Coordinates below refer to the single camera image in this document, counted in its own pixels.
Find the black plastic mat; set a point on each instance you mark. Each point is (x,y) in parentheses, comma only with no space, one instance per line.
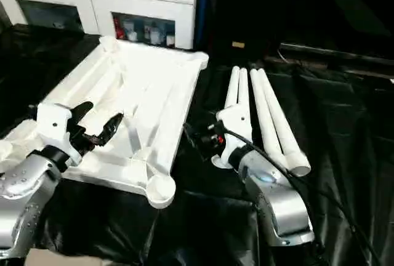
(345,155)

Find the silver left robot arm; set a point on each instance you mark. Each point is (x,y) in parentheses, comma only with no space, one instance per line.
(24,198)

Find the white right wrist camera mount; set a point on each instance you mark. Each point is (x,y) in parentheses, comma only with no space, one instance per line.
(234,124)

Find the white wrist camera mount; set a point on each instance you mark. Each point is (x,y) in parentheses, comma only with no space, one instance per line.
(234,124)
(55,124)

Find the white plastic table leg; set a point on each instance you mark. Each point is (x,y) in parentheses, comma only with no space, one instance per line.
(263,115)
(233,87)
(283,130)
(244,87)

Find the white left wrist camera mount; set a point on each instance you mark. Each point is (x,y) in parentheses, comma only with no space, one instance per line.
(55,124)

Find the white plastic table top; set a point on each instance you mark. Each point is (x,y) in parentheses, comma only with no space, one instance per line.
(148,93)

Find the small bottles behind glass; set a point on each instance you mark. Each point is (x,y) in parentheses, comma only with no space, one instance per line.
(144,32)

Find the small tan tag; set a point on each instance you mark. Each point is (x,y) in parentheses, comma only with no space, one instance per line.
(238,45)

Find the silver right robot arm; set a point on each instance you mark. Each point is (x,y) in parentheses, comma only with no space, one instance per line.
(280,204)

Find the dark metal rail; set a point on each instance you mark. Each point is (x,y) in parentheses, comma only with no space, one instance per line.
(338,56)

